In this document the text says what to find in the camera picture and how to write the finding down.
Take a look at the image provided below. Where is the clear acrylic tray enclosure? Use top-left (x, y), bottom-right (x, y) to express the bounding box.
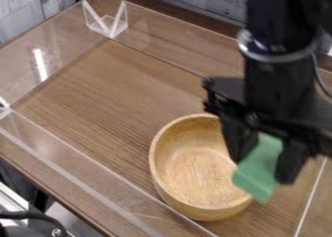
top-left (0, 0), bottom-right (323, 237)

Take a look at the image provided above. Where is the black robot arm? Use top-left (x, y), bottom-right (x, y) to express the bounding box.
top-left (203, 0), bottom-right (332, 184)

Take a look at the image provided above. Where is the green rectangular block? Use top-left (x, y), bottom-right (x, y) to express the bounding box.
top-left (233, 134), bottom-right (283, 204)

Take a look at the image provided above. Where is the brown wooden bowl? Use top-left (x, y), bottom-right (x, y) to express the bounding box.
top-left (150, 114), bottom-right (253, 221)

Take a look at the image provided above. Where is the black cable bottom left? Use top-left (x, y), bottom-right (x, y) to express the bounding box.
top-left (0, 211), bottom-right (70, 237)

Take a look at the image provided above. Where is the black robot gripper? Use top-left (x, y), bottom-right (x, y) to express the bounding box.
top-left (203, 55), bottom-right (332, 185)

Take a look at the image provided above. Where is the black metal table frame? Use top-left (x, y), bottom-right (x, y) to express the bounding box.
top-left (0, 159), bottom-right (106, 237)

